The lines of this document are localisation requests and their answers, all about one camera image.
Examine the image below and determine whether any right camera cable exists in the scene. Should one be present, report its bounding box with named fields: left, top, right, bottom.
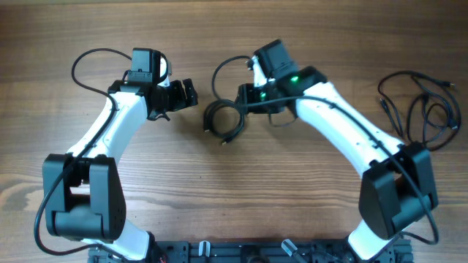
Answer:
left=211, top=55, right=439, bottom=263

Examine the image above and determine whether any thick black USB cable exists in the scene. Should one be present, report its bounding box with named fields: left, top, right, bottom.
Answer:
left=203, top=99, right=246, bottom=146

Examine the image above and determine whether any camera cable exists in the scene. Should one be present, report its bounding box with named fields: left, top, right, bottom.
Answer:
left=211, top=55, right=439, bottom=263
left=33, top=47, right=170, bottom=262

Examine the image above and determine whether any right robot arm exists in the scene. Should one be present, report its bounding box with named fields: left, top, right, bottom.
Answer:
left=239, top=39, right=438, bottom=262

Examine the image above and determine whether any left camera cable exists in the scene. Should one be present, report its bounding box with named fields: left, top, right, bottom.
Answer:
left=33, top=47, right=170, bottom=262

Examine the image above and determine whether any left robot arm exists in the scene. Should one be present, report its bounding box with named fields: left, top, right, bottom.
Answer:
left=33, top=47, right=197, bottom=262

